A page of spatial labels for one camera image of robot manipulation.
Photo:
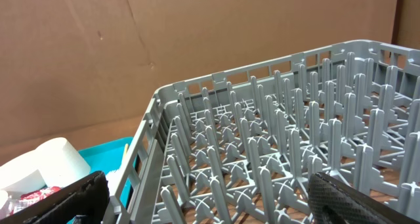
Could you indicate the white upside-down cup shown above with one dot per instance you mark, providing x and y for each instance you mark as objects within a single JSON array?
[{"x": 59, "y": 163}]

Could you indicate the teal plastic tray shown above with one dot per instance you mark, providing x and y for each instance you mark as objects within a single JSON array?
[{"x": 118, "y": 154}]

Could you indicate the grey dishwasher rack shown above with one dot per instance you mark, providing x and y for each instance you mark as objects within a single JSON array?
[{"x": 244, "y": 142}]

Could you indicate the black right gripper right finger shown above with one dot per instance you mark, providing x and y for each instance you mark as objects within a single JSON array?
[{"x": 332, "y": 201}]

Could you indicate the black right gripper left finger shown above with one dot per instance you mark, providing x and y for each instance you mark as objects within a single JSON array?
[{"x": 84, "y": 201}]

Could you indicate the red snack wrapper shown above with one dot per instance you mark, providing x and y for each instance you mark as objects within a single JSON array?
[{"x": 31, "y": 198}]

